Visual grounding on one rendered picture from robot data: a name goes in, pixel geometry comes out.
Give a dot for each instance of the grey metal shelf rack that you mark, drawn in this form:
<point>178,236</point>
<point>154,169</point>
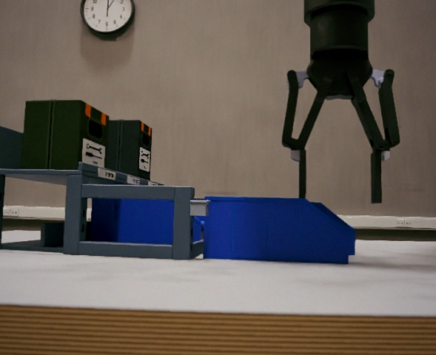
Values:
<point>70,237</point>

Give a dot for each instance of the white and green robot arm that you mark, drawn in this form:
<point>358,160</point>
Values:
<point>313,7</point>

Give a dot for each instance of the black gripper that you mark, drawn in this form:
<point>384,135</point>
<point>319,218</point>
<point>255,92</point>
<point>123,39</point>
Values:
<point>339,68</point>

